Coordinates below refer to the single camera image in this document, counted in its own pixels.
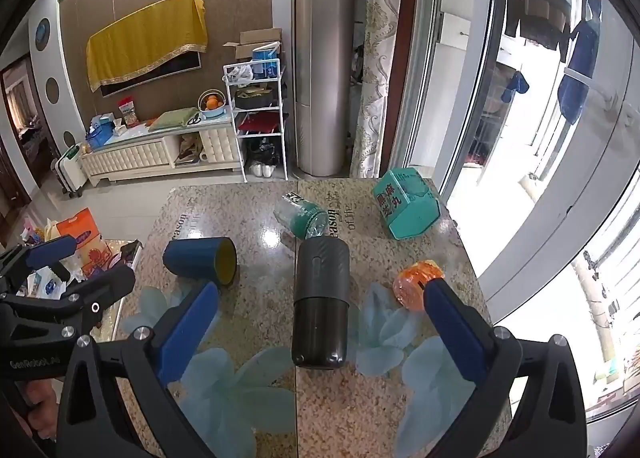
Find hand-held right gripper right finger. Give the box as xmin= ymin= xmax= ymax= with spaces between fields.
xmin=424 ymin=279 xmax=588 ymax=458

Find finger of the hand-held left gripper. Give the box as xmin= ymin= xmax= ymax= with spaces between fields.
xmin=20 ymin=235 xmax=77 ymax=283
xmin=54 ymin=264 xmax=137 ymax=321

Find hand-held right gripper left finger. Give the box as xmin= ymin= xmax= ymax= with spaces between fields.
xmin=56 ymin=282 xmax=219 ymax=458

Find black cup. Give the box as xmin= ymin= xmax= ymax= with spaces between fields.
xmin=291 ymin=239 xmax=350 ymax=371

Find blue cup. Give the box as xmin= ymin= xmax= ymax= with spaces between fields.
xmin=163 ymin=237 xmax=238 ymax=287

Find clear cup with green label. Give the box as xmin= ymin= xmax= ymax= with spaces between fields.
xmin=274 ymin=192 xmax=331 ymax=240

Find person's left hand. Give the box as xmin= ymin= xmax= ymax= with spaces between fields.
xmin=22 ymin=380 xmax=63 ymax=436

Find orange bag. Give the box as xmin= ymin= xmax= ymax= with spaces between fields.
xmin=56 ymin=208 xmax=113 ymax=279

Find orange plastic container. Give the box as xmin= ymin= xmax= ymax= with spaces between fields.
xmin=392 ymin=260 xmax=446 ymax=311

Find white suitcase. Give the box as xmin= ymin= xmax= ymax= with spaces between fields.
xmin=51 ymin=143 xmax=90 ymax=197

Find blue basket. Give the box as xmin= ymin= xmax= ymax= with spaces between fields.
xmin=86 ymin=125 xmax=115 ymax=149

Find white television cabinet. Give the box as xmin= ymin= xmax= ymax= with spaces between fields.
xmin=80 ymin=108 xmax=243 ymax=187

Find teal box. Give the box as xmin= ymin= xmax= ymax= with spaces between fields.
xmin=372 ymin=168 xmax=442 ymax=241

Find red snack packet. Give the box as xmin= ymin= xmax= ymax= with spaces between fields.
xmin=118 ymin=96 xmax=141 ymax=129

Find green cloth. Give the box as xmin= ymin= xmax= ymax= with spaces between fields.
xmin=148 ymin=108 xmax=200 ymax=133

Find black bag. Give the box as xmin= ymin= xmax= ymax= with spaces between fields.
xmin=247 ymin=138 xmax=282 ymax=167

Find fruit basket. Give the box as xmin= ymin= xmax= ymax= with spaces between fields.
xmin=198 ymin=90 xmax=225 ymax=119

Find white shelf rack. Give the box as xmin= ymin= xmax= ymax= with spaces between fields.
xmin=223 ymin=58 xmax=289 ymax=183

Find red cloth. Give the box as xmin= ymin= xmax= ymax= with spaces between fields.
xmin=237 ymin=114 xmax=281 ymax=136

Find yellow cloth covered TV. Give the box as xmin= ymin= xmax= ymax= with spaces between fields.
xmin=86 ymin=0 xmax=208 ymax=92

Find white plastic bag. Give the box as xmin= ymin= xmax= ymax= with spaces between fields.
xmin=227 ymin=64 xmax=254 ymax=87

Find small blue hanging garment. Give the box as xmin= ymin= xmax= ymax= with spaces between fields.
xmin=501 ymin=70 xmax=530 ymax=103

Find blue and white packet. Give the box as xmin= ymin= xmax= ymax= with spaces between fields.
xmin=251 ymin=45 xmax=279 ymax=78

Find patterned curtain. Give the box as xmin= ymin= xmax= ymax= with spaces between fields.
xmin=350 ymin=0 xmax=406 ymax=179

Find cardboard box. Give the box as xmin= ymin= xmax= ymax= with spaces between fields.
xmin=223 ymin=28 xmax=282 ymax=62

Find large blue hanging garment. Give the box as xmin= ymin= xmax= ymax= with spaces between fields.
xmin=557 ymin=0 xmax=603 ymax=126

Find tower air conditioner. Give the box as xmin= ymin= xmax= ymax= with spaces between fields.
xmin=292 ymin=0 xmax=357 ymax=177

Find row of dark hanging clothes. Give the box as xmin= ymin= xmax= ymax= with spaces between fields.
xmin=505 ymin=0 xmax=571 ymax=51

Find wall television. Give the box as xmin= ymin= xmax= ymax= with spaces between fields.
xmin=100 ymin=52 xmax=203 ymax=98

